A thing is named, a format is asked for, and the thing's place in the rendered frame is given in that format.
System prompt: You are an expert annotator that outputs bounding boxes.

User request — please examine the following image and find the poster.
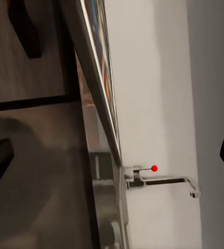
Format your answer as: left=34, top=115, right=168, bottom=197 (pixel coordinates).
left=57, top=0, right=121, bottom=167

